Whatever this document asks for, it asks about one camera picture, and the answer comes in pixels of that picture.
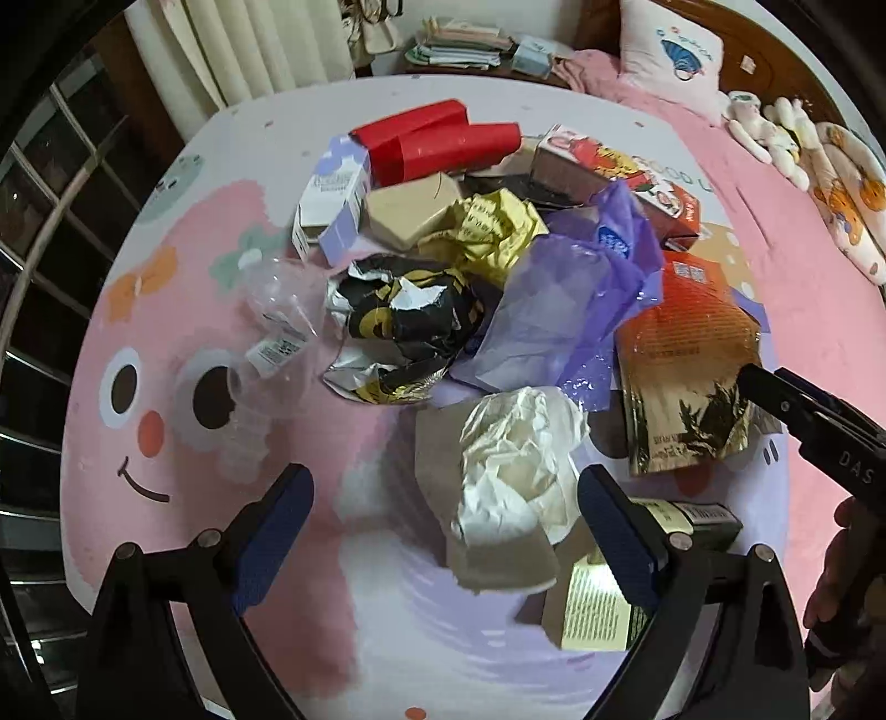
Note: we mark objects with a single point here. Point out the person's right hand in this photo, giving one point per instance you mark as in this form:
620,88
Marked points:
848,554

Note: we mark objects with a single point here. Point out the red cardboard box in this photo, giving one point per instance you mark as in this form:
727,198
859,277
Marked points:
408,128
450,152

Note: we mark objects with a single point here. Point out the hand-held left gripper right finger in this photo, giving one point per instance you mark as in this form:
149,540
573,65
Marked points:
618,547

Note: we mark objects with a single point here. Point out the pink bed sheet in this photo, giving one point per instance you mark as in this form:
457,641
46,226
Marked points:
796,291

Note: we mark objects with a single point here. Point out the crumpled white paper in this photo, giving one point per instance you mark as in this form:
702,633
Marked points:
498,561
516,457

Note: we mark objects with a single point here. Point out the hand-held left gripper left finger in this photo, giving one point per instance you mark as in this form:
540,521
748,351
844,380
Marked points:
277,540

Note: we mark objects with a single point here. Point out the purple plastic bag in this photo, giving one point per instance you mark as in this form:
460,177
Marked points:
567,291

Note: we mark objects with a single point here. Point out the bear print blanket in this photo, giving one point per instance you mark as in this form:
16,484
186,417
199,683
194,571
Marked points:
848,194

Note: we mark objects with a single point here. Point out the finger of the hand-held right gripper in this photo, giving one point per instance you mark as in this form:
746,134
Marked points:
817,433
844,408

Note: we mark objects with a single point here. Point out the yellow paper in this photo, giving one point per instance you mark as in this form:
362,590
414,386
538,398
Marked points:
488,232

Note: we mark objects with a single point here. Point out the white plush toy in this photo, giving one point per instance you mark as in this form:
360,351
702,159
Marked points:
768,128

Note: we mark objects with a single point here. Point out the orange and gold pouch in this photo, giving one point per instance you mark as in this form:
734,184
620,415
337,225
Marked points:
682,360

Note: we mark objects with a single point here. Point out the purple and white milk carton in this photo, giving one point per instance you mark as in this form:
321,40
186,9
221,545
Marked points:
332,201

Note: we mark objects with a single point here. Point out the stack of papers and books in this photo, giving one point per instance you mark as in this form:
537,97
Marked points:
457,45

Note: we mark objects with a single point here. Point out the brown cardboard box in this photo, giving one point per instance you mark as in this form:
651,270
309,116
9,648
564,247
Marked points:
408,211

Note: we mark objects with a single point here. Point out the white pillow blue print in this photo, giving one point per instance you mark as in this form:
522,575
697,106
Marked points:
668,59

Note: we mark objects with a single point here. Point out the crumpled black and yellow wrapper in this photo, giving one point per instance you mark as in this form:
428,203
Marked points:
405,318

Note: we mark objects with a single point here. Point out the red printed carton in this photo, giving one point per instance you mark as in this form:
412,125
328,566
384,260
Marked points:
609,166

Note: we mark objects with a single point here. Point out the beige bag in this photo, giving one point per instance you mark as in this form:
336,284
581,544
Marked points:
370,28

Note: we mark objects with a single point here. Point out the gold cardboard box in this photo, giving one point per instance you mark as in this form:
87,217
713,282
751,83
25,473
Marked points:
588,609

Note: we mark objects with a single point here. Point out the clear plastic bottle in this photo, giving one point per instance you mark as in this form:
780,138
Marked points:
273,325

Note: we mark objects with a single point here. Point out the wooden headboard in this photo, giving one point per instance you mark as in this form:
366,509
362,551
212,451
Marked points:
775,48

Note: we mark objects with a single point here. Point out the metal window bars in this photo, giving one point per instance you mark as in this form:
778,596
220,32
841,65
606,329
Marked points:
41,228

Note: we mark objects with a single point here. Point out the cream curtain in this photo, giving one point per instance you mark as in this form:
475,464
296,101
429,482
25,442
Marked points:
270,41

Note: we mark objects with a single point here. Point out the pink cartoon printed mat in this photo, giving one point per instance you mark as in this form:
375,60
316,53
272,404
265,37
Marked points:
207,277

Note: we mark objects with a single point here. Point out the pink crumpled cloth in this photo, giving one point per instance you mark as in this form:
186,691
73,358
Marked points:
588,69

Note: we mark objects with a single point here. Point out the light blue box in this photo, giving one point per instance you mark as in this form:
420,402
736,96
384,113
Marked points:
531,57

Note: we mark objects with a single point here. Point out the black and gold box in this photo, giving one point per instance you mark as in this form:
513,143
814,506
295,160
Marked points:
699,518

